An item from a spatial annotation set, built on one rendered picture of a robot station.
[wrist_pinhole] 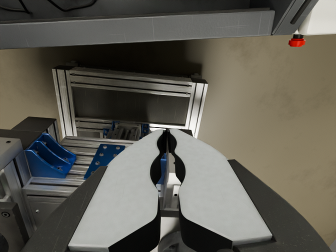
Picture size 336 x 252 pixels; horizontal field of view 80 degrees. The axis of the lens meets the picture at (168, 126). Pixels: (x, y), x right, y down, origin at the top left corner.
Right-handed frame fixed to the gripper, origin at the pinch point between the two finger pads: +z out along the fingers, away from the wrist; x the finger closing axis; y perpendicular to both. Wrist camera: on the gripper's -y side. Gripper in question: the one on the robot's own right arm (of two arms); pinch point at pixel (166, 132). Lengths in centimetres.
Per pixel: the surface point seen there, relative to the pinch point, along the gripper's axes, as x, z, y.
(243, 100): 54, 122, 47
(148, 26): -2.4, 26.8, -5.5
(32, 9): -27.4, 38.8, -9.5
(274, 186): 93, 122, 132
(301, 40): 33, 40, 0
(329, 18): 26.2, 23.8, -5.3
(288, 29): 21.4, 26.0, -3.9
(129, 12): -6.9, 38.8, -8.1
